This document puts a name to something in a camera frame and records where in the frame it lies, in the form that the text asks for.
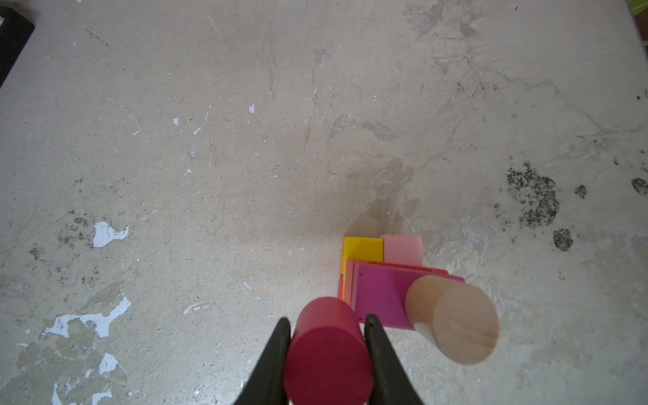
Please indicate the pink wood block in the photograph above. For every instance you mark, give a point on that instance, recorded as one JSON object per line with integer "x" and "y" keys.
{"x": 403, "y": 250}

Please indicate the natural wood cylinder block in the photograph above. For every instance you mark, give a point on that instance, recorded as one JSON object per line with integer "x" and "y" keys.
{"x": 458, "y": 318}

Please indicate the red arch block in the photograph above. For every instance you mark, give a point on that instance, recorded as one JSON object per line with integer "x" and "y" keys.
{"x": 346, "y": 279}

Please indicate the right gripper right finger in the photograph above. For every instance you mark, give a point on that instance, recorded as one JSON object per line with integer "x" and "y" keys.
{"x": 391, "y": 383}

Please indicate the magenta cylinder block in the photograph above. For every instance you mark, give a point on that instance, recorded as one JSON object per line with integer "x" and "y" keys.
{"x": 328, "y": 361}

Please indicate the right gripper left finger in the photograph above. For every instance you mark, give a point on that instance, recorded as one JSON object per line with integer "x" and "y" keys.
{"x": 266, "y": 382}

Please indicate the yellow wood block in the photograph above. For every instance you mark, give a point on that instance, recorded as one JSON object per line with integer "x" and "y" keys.
{"x": 361, "y": 249}

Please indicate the magenta wood block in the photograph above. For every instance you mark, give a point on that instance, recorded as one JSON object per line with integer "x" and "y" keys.
{"x": 381, "y": 288}

